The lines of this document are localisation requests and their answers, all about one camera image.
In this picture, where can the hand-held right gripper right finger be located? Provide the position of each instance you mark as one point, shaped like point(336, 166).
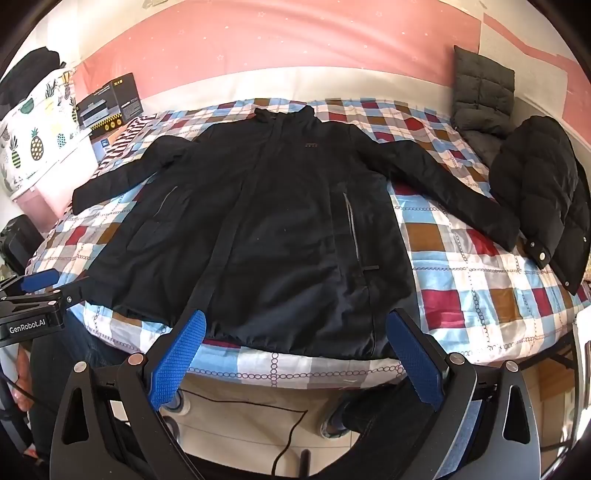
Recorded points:
point(415, 360)

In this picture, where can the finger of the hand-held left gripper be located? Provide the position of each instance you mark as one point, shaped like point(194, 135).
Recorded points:
point(39, 281)
point(74, 295)

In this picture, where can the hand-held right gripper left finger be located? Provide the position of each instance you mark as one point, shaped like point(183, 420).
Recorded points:
point(178, 360)

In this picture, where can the black bag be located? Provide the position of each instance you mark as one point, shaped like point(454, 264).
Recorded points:
point(21, 240)

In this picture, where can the checked bed sheet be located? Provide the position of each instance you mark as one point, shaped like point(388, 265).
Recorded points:
point(461, 277)

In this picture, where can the person's shoe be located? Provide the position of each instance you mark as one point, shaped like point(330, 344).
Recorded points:
point(339, 420)

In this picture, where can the pink storage box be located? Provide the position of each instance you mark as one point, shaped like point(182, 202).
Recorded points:
point(60, 184)

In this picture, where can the pineapple print pillow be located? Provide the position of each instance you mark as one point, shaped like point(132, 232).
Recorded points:
point(32, 134)

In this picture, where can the blue box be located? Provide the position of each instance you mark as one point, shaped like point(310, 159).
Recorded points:
point(101, 145)

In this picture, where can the pink black striped cloth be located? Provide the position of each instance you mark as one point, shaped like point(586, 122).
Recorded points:
point(124, 143)

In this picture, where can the black cardboard box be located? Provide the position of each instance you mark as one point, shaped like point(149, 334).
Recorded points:
point(111, 101)

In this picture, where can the dark cloth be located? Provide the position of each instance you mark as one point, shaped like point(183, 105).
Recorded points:
point(32, 69)

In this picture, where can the black puffer jacket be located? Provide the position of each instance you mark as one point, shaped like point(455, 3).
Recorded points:
point(535, 175)

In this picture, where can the grey puffer jacket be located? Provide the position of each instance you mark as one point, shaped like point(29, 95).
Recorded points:
point(482, 92)

